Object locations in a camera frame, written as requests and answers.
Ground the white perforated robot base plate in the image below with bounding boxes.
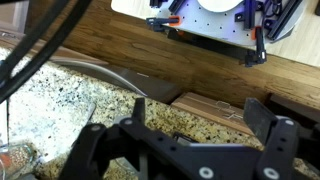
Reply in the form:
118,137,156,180
110,0,308,68

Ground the glass jar with grains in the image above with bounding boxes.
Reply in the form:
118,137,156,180
0,143,36,180

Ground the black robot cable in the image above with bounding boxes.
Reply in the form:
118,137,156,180
0,0,93,104

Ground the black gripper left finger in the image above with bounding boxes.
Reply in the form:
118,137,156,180
59,98,146,180

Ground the wooden cabinet drawer front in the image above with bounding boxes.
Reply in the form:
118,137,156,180
172,92,253,135

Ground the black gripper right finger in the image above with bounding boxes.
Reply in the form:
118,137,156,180
243,98,299,180

